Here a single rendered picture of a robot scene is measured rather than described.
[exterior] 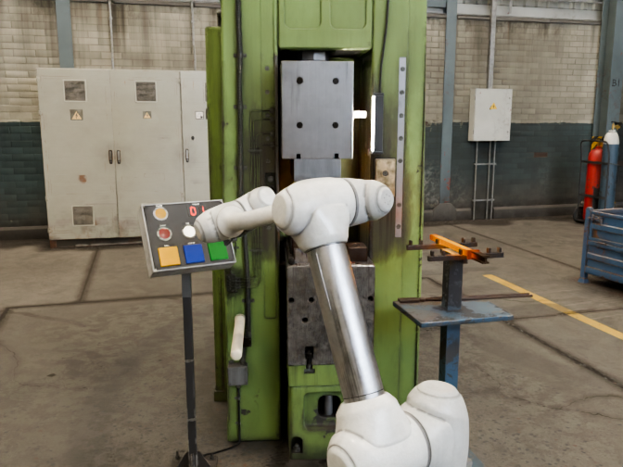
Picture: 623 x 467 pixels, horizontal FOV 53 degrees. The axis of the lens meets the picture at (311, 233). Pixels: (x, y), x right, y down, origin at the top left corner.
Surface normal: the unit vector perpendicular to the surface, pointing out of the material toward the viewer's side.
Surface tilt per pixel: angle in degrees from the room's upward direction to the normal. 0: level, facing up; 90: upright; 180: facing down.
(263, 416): 90
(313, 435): 90
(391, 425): 63
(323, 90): 90
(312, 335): 90
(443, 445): 82
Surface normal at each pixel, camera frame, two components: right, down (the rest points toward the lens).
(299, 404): 0.07, 0.18
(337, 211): 0.57, -0.18
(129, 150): 0.29, 0.18
